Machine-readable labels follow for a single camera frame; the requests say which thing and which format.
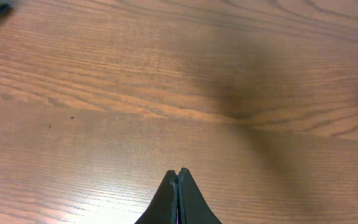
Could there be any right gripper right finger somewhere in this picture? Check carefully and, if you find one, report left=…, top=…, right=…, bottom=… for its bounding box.
left=178, top=168, right=222, bottom=224

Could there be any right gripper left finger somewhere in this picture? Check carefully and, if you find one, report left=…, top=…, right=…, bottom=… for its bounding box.
left=135, top=170, right=178, bottom=224

